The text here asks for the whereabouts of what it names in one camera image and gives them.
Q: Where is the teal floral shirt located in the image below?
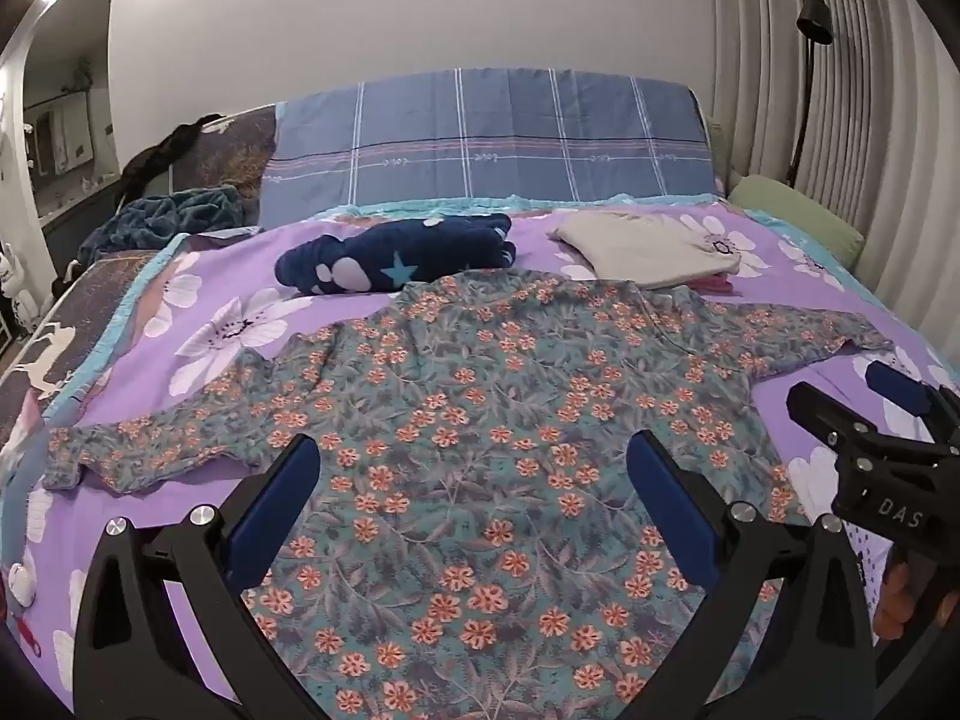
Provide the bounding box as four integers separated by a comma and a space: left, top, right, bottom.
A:
41, 270, 893, 720

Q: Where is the green pillow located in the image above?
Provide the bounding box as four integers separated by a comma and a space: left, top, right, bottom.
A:
727, 174, 867, 263

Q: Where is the beige folded garment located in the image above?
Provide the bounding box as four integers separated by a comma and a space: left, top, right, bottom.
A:
546, 211, 743, 290

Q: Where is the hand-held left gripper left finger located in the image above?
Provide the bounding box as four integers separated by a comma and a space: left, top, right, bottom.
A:
71, 433, 323, 720

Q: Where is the teal fleece blanket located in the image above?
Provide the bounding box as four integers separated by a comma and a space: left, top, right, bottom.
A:
79, 186, 263, 263

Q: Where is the blue plaid quilt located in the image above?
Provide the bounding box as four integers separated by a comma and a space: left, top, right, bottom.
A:
259, 67, 725, 226

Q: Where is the person's right hand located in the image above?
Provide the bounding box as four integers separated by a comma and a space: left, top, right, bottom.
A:
876, 551, 932, 640

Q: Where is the dark cloth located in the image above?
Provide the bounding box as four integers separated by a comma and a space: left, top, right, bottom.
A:
120, 114, 233, 203

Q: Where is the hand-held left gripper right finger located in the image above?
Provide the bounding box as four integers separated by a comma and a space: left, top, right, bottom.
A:
626, 431, 878, 720

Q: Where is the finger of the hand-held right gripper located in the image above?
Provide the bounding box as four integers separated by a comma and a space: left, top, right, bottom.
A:
866, 361, 960, 447
786, 382, 893, 466

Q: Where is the white curtain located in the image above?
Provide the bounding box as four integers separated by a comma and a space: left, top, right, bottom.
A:
709, 0, 960, 391

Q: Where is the black floor lamp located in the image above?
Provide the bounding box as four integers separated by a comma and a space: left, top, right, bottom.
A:
784, 0, 835, 188

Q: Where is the navy star print garment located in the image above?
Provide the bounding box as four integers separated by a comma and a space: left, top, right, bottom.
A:
274, 211, 518, 297

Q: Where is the deer print blanket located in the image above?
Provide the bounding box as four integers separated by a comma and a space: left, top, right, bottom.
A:
0, 105, 280, 466

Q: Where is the purple floral bedsheet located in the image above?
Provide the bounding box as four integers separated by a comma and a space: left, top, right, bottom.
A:
0, 199, 960, 720

